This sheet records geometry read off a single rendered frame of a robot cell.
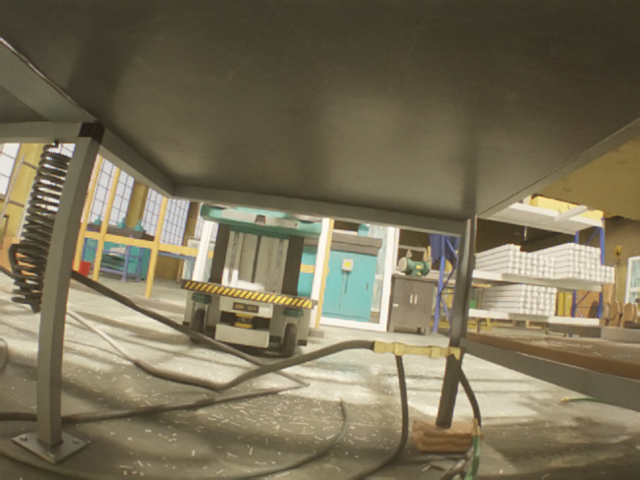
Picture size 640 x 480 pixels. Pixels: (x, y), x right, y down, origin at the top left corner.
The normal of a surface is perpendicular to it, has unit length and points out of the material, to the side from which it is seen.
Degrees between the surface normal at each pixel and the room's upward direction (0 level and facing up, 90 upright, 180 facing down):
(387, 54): 180
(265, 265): 90
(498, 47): 180
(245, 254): 90
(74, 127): 90
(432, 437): 90
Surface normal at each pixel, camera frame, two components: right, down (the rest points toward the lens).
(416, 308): 0.00, -0.15
